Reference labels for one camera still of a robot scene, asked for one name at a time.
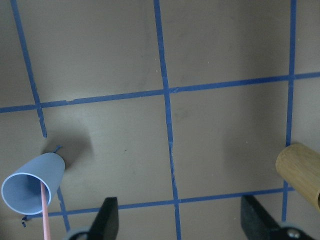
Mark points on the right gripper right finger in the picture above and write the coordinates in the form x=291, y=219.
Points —
x=256, y=222

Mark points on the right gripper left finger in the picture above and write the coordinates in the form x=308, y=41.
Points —
x=105, y=224

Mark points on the light blue plastic cup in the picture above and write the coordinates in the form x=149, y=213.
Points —
x=21, y=191

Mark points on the bamboo chopstick holder cup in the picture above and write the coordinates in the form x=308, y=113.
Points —
x=299, y=165

